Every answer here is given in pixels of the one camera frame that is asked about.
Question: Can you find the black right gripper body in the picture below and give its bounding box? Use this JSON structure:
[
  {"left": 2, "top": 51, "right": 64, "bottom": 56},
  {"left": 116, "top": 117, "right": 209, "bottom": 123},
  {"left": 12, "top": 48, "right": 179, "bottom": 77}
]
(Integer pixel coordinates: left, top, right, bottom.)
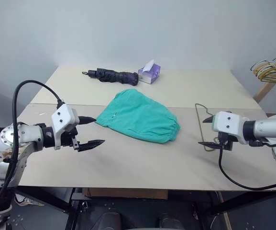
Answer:
[{"left": 216, "top": 131, "right": 234, "bottom": 151}]

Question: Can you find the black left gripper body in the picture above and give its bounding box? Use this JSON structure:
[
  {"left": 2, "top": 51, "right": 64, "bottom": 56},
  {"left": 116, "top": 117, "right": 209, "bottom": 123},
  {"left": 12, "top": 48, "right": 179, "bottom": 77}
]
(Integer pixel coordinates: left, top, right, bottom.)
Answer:
[{"left": 60, "top": 127, "right": 81, "bottom": 151}]

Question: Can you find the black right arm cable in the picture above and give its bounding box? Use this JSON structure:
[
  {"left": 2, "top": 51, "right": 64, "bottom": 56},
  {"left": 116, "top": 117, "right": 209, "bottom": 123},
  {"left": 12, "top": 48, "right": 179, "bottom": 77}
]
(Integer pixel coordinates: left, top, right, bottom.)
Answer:
[{"left": 218, "top": 140, "right": 276, "bottom": 191}]

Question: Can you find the thin wire clothes hanger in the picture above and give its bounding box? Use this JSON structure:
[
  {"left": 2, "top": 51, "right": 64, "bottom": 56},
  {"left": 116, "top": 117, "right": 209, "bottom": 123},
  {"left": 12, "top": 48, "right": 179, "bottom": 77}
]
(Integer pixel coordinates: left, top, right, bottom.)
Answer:
[{"left": 194, "top": 103, "right": 225, "bottom": 152}]

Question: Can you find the brown cardboard under table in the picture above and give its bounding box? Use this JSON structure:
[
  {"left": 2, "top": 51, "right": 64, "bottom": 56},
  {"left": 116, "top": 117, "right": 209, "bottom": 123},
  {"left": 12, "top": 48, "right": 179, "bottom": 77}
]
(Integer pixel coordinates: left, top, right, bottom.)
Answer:
[{"left": 88, "top": 187, "right": 169, "bottom": 200}]

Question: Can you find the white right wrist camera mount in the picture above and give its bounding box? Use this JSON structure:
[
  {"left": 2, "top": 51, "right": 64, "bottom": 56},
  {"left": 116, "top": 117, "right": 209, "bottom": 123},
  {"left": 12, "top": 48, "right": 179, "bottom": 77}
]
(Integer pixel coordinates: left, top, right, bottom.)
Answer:
[{"left": 211, "top": 111, "right": 247, "bottom": 140}]

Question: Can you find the white tissue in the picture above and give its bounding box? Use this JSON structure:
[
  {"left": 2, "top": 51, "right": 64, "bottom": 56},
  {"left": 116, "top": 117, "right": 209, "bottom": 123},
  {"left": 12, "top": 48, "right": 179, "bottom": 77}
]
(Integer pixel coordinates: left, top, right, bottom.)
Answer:
[{"left": 142, "top": 58, "right": 156, "bottom": 73}]

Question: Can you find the black metal table frame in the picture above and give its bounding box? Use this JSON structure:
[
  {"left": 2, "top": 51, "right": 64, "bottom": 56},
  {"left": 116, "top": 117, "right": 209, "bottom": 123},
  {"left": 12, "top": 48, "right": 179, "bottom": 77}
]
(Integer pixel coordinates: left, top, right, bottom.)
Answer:
[{"left": 15, "top": 185, "right": 276, "bottom": 230}]

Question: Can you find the wooden clothes rack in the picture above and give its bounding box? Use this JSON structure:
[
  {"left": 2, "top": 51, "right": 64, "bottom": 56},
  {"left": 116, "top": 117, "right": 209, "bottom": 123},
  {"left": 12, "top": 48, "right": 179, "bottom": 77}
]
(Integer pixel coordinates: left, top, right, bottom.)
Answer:
[{"left": 253, "top": 78, "right": 276, "bottom": 102}]

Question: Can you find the green cloth garment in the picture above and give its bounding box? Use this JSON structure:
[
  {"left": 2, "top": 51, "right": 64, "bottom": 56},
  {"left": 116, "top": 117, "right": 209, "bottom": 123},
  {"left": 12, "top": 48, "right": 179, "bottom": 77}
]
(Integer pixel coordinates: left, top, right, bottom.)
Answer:
[{"left": 95, "top": 88, "right": 182, "bottom": 145}]

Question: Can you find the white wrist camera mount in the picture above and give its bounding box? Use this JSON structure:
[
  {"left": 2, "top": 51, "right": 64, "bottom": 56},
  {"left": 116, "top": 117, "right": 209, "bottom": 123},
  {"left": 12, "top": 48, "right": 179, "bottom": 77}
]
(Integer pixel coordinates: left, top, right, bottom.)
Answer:
[
  {"left": 211, "top": 111, "right": 247, "bottom": 140},
  {"left": 51, "top": 104, "right": 80, "bottom": 150}
]

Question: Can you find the black folded umbrella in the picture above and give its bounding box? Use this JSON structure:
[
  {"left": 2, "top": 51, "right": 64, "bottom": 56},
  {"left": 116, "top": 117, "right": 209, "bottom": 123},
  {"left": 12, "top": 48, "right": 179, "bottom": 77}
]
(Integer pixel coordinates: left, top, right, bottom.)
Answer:
[{"left": 82, "top": 68, "right": 139, "bottom": 87}]

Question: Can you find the white sneaker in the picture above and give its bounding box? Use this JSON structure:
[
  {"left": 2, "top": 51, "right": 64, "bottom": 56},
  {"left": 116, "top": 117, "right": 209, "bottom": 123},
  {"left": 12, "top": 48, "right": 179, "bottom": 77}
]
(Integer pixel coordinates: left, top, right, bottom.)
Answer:
[{"left": 14, "top": 193, "right": 45, "bottom": 207}]

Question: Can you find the purple tissue box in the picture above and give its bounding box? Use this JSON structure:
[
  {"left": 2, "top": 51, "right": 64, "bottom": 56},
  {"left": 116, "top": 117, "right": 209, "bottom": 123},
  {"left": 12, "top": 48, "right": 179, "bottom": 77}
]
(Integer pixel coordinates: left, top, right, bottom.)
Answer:
[{"left": 137, "top": 64, "right": 162, "bottom": 85}]

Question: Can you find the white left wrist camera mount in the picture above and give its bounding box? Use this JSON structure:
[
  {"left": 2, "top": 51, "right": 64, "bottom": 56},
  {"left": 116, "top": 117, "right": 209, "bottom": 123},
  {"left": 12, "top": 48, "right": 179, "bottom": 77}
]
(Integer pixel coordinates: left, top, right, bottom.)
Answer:
[{"left": 51, "top": 104, "right": 80, "bottom": 150}]

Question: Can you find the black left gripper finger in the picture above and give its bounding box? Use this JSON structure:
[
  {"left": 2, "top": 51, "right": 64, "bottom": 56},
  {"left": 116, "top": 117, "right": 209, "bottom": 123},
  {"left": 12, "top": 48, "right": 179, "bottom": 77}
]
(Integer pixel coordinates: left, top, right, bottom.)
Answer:
[
  {"left": 77, "top": 116, "right": 98, "bottom": 125},
  {"left": 77, "top": 139, "right": 106, "bottom": 153}
]

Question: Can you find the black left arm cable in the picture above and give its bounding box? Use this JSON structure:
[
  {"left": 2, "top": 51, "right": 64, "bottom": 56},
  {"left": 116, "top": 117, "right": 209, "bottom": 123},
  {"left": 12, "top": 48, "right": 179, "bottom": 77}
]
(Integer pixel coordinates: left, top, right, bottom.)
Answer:
[{"left": 0, "top": 80, "right": 66, "bottom": 216}]

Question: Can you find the dark rounded shape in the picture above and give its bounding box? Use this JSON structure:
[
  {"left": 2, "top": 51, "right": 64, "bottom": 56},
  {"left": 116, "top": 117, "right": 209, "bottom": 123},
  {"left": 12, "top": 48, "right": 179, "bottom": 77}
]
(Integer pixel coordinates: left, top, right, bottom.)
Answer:
[{"left": 95, "top": 212, "right": 123, "bottom": 230}]

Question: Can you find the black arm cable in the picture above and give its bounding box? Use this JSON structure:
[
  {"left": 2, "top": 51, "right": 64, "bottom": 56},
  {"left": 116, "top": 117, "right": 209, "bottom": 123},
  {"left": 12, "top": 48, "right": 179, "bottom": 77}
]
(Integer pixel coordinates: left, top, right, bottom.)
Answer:
[
  {"left": 218, "top": 140, "right": 276, "bottom": 191},
  {"left": 0, "top": 80, "right": 66, "bottom": 216}
]

